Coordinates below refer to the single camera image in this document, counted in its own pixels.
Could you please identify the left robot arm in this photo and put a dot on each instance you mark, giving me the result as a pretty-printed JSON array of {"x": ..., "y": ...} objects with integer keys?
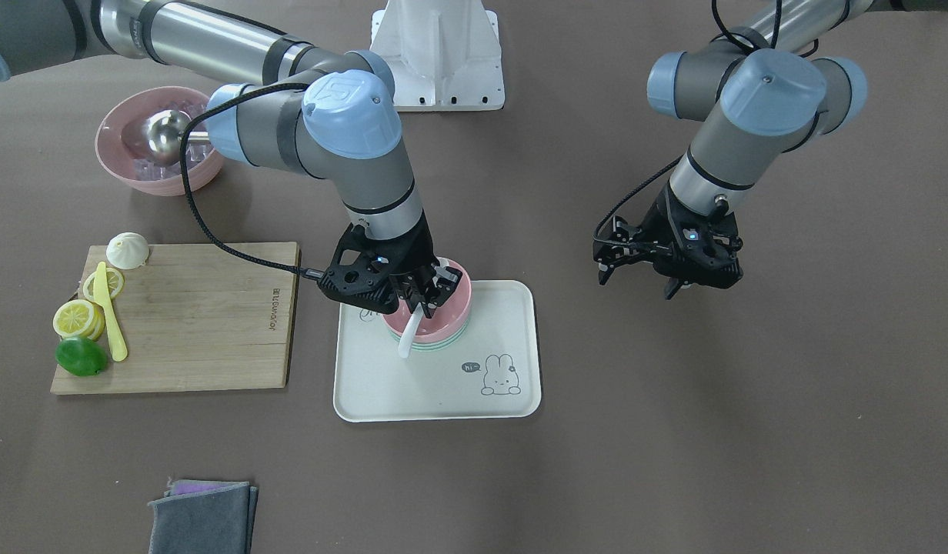
[{"x": 756, "y": 94}]

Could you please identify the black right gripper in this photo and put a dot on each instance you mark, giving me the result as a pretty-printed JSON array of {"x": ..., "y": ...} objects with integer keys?
[{"x": 416, "y": 251}]

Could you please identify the small pink bowl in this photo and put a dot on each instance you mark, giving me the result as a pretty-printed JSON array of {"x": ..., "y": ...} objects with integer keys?
[{"x": 458, "y": 306}]

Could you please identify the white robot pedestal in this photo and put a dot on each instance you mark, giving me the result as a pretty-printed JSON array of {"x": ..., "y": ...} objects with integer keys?
[{"x": 445, "y": 56}]

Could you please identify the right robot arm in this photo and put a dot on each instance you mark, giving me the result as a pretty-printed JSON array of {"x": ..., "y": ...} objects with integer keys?
[{"x": 284, "y": 104}]

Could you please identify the large pink bowl with ice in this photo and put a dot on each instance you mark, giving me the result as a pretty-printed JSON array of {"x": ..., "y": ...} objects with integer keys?
[{"x": 133, "y": 169}]

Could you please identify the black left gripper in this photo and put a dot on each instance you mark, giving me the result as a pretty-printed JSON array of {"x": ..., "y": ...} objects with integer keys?
[{"x": 657, "y": 228}]

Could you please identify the grey folded cloth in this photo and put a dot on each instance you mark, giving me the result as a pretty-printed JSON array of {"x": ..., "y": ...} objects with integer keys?
[{"x": 203, "y": 516}]

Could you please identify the green stacked bowls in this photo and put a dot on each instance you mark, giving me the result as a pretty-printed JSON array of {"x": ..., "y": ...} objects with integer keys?
[{"x": 426, "y": 338}]

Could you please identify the metal scoop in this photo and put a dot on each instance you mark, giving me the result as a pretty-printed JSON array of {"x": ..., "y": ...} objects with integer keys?
[{"x": 157, "y": 138}]

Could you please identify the green lime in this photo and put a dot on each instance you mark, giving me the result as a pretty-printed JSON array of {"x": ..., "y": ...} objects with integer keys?
[{"x": 81, "y": 356}]

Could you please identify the single lemon slice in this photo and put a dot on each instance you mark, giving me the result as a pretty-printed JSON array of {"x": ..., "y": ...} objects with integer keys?
[{"x": 115, "y": 284}]

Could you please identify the yellow plastic knife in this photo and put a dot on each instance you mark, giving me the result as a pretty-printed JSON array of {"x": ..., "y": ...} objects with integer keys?
[{"x": 101, "y": 297}]

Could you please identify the bamboo cutting board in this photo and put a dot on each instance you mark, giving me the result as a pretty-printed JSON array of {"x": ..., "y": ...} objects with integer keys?
[{"x": 196, "y": 319}]

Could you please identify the white ceramic spoon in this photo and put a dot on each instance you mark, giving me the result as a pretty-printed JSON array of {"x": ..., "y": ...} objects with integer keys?
[{"x": 408, "y": 335}]

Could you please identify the white steamed bun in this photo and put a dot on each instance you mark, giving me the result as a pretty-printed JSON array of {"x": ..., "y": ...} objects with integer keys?
[{"x": 127, "y": 251}]

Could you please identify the cream rabbit tray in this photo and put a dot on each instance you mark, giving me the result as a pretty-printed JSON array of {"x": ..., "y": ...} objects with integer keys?
[{"x": 490, "y": 369}]

